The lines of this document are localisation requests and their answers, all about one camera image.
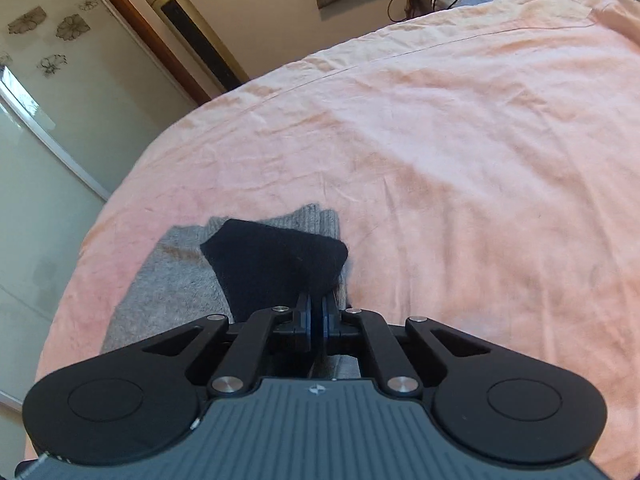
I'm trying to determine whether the white wardrobe sliding door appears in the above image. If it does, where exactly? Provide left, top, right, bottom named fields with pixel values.
left=1, top=0, right=194, bottom=403

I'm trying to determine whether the navy and grey small garment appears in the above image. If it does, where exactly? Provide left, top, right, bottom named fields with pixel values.
left=102, top=204, right=348, bottom=352

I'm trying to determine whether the pink bed blanket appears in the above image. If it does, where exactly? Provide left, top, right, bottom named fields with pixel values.
left=37, top=0, right=639, bottom=479

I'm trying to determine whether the gold tower fan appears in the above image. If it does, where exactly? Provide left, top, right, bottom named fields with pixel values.
left=145, top=0, right=250, bottom=93

